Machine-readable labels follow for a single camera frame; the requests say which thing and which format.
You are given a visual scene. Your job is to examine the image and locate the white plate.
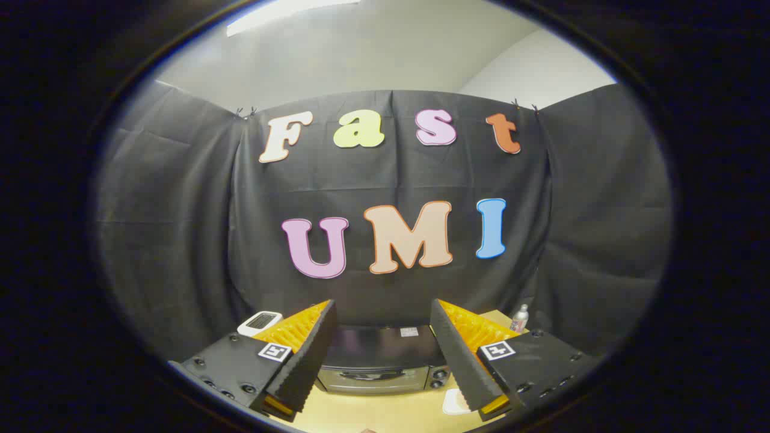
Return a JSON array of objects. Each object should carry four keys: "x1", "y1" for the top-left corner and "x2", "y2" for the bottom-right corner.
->
[{"x1": 442, "y1": 388, "x2": 473, "y2": 416}]

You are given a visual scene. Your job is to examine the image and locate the white pop-up toaster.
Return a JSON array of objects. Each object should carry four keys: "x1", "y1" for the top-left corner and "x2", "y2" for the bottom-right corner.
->
[{"x1": 237, "y1": 310, "x2": 283, "y2": 337}]

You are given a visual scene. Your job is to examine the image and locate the black toaster oven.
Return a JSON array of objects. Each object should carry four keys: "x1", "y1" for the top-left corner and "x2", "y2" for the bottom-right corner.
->
[{"x1": 316, "y1": 325, "x2": 452, "y2": 396}]

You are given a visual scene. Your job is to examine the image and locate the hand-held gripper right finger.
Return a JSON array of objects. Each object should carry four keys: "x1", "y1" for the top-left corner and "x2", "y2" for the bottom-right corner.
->
[{"x1": 429, "y1": 298, "x2": 605, "y2": 422}]

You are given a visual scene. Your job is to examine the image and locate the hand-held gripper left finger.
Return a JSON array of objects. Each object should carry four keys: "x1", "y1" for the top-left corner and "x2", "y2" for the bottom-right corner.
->
[{"x1": 168, "y1": 299, "x2": 339, "y2": 423}]

